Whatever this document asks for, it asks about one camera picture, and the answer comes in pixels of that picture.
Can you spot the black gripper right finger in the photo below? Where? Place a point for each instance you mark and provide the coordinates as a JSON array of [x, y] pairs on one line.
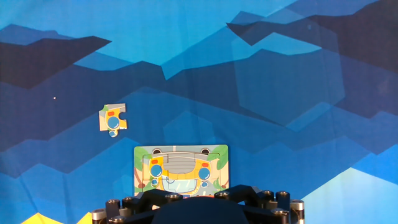
[[267, 205]]

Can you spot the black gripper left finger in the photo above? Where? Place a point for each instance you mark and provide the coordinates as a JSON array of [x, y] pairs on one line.
[[140, 202]]

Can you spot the yellow car puzzle piece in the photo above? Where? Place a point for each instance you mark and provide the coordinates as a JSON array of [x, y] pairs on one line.
[[113, 121]]

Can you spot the yellow car puzzle board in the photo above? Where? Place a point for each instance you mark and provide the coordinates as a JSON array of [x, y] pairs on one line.
[[180, 168]]

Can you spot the blue mountain print tablecloth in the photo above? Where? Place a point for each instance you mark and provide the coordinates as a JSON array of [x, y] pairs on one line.
[[248, 93]]

